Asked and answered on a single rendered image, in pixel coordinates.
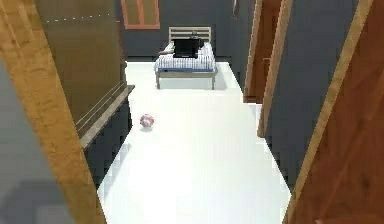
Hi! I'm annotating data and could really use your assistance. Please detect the brown wooden room door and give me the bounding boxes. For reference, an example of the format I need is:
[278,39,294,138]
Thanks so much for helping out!
[282,0,384,224]
[243,0,294,138]

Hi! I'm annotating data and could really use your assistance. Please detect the wooden bed with striped cover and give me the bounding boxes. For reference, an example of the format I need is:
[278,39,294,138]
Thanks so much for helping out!
[153,26,219,91]

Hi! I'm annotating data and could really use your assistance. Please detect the black laptop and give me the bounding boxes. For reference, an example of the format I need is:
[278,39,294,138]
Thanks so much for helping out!
[172,38,200,60]

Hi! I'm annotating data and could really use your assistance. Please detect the red and white ball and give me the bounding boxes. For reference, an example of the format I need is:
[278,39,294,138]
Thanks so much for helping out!
[139,113,155,129]

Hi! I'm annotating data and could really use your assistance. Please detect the dark cupboard with wooden top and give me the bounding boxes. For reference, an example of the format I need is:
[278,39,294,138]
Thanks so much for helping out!
[75,83,136,188]

